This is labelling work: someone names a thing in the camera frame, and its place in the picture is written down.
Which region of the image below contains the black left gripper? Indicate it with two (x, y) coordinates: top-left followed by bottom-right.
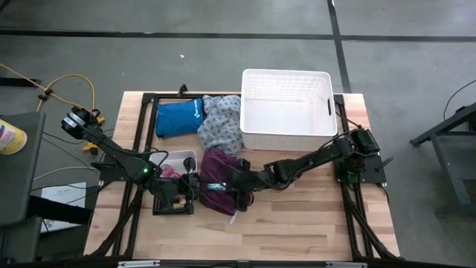
(159, 174), (213, 209)

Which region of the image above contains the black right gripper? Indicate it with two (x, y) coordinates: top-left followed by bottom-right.
(222, 159), (268, 212)

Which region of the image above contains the dark purple cloth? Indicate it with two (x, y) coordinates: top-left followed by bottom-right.
(199, 147), (249, 217)

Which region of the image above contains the small white plastic bin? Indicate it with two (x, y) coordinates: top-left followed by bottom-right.
(149, 149), (198, 179)

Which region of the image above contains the large white perforated basket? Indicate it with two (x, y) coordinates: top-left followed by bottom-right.
(239, 68), (338, 152)

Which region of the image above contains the grey patterned hospital gown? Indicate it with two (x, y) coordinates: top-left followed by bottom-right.
(196, 94), (246, 156)

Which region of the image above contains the blue fabric pouch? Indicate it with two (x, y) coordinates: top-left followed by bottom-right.
(155, 98), (206, 139)

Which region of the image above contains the white paper sheet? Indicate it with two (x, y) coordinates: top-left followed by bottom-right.
(39, 181), (88, 234)

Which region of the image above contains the dark grey cart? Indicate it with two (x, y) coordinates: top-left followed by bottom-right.
(0, 110), (94, 264)

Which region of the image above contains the yellow labelled canister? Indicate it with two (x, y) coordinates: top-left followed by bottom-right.
(0, 118), (28, 156)

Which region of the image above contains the black floor bar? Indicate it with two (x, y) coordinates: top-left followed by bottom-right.
(0, 77), (42, 87)

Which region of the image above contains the black metal stand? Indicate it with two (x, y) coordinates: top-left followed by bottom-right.
(410, 102), (476, 217)

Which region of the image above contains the black aluminium table frame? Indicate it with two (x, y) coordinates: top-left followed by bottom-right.
(83, 83), (401, 261)

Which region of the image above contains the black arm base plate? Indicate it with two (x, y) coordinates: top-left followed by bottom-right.
(97, 152), (153, 183)
(333, 154), (387, 185)

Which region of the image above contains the silver aluminium bracket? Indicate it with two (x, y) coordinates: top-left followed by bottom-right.
(117, 260), (161, 268)
(325, 261), (368, 268)

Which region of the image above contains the yellow extension cable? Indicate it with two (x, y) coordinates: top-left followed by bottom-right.
(0, 63), (107, 153)

